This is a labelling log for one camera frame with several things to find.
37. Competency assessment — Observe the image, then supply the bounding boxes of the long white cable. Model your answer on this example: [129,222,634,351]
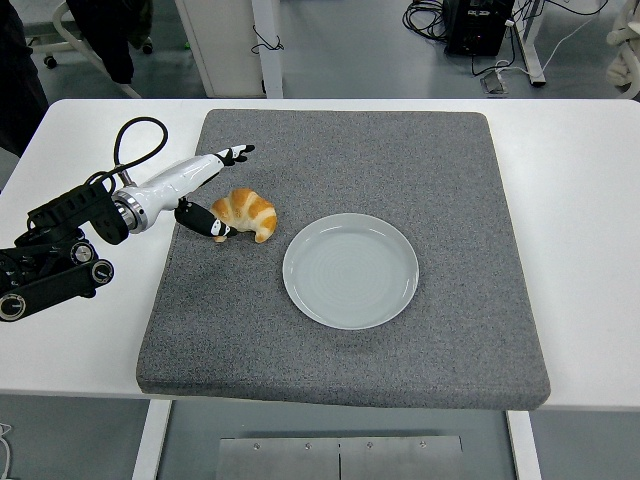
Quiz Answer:
[492,0,611,79]

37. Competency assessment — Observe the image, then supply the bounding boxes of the golden croissant bread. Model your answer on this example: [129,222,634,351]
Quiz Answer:
[209,187,278,245]

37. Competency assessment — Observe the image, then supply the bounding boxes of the thin black cable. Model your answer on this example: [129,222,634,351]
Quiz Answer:
[251,23,285,55]

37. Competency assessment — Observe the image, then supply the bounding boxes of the person's legs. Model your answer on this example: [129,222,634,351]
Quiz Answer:
[67,0,154,85]

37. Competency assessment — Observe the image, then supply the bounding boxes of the white desk leg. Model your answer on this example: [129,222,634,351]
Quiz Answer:
[512,0,546,87]

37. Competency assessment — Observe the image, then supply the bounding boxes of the grey fabric mat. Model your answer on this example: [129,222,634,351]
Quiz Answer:
[135,108,552,412]

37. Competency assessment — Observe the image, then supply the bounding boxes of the person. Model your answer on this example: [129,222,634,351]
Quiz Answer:
[0,0,50,159]

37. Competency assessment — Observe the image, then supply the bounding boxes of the white table leg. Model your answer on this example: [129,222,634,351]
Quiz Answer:
[505,409,544,480]
[130,399,174,480]

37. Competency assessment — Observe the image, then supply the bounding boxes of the white wheeled chair frame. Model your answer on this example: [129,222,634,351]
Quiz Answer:
[22,0,154,100]

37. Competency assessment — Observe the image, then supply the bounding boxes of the white cabinet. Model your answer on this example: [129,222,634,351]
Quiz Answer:
[174,0,284,99]

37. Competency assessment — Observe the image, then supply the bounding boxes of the black computer case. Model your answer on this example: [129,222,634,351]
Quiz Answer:
[442,0,516,57]

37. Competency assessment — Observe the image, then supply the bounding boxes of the pale grey round plate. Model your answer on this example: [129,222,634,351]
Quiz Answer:
[282,212,420,331]

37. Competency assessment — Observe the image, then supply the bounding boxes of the white coiled hose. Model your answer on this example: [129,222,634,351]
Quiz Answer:
[605,0,640,100]

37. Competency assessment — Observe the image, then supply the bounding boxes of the grey foot pedal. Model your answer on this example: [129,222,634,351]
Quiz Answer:
[480,73,510,95]

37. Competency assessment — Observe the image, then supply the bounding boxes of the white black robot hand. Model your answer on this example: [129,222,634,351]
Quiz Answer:
[130,143,256,244]

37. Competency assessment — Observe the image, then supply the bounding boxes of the black cable bundle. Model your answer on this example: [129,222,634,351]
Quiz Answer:
[402,0,451,44]

